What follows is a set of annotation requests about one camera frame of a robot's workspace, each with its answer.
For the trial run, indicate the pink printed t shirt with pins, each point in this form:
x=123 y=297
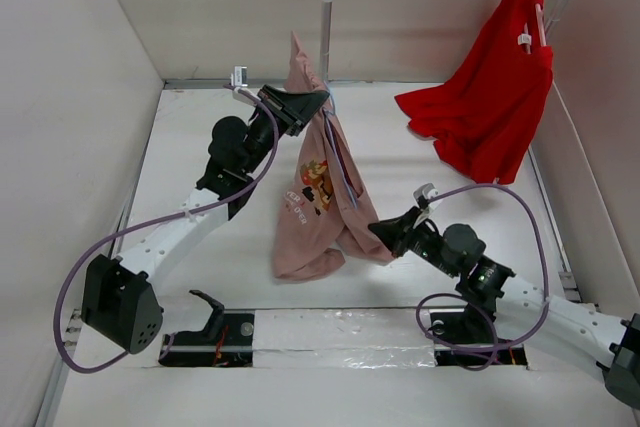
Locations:
x=318 y=228

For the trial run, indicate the pink plastic hanger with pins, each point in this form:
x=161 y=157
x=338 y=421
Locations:
x=539 y=27

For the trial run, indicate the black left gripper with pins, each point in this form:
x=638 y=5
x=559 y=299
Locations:
x=292 y=109

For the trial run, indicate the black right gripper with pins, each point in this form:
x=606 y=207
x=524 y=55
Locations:
x=389 y=231

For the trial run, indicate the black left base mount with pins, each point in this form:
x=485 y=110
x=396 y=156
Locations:
x=225 y=340

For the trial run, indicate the lavender wire hanger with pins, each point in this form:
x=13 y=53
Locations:
x=330 y=112

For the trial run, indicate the red t shirt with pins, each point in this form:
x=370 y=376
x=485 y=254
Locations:
x=483 y=119

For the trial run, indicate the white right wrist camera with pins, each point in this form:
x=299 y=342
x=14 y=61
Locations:
x=425 y=197

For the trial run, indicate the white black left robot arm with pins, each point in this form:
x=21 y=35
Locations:
x=119 y=299

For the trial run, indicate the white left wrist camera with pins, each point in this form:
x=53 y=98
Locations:
x=239 y=85

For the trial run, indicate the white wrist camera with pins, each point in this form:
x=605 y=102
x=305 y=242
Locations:
x=239 y=85
x=425 y=197

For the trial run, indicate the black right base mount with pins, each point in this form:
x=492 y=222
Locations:
x=457 y=325

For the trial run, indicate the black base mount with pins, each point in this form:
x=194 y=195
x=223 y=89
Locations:
x=225 y=340
x=457 y=325

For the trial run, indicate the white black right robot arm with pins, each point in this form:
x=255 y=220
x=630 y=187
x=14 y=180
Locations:
x=606 y=346

